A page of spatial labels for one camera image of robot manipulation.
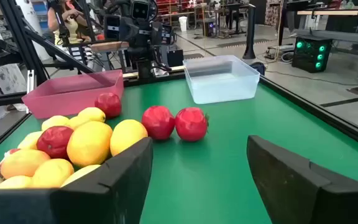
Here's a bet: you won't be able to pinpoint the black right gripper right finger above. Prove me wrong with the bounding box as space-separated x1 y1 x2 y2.
246 134 358 224

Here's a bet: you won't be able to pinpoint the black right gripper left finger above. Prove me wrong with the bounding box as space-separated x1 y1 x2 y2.
0 136 154 224

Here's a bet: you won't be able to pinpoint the yellow lemon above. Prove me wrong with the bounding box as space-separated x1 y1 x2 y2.
77 106 107 123
60 164 101 188
41 114 70 131
17 130 45 151
0 175 33 190

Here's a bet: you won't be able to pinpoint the large orange oval fruit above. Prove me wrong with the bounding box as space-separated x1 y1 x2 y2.
66 120 114 168

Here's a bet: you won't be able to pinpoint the red strawberry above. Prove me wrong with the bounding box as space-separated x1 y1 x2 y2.
94 92 122 119
175 106 210 142
140 105 176 141
36 125 75 160

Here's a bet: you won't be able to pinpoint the wooden work table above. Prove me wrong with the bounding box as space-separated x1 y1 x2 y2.
90 40 130 53

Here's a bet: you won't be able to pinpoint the black box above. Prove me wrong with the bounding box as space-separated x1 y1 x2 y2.
166 49 185 68

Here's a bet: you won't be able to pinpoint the green table mat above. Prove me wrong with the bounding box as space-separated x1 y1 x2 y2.
0 77 358 224

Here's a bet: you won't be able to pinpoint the person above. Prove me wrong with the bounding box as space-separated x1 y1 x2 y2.
47 0 93 47

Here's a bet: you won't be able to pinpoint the pink plastic bin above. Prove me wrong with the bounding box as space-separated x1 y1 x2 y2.
21 68 125 120

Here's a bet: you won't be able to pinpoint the clear plastic bin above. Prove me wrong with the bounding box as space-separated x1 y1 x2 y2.
182 54 261 105

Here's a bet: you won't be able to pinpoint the black table clamp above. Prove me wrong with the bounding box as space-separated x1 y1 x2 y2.
249 61 266 77

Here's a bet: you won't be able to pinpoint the black computer tower green lights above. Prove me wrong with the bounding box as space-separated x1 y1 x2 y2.
291 36 334 74

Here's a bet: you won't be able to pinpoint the wooden top desk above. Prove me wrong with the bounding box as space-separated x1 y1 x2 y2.
296 6 358 44

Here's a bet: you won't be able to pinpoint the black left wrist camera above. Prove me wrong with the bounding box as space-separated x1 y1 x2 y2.
130 0 158 22

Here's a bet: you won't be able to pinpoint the black camera frame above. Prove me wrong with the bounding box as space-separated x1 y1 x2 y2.
0 0 117 110

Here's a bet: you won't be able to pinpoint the black stand post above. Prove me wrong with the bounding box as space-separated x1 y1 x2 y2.
242 3 257 60

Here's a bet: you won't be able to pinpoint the silver frame bracket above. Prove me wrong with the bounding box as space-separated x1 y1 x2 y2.
26 68 36 114

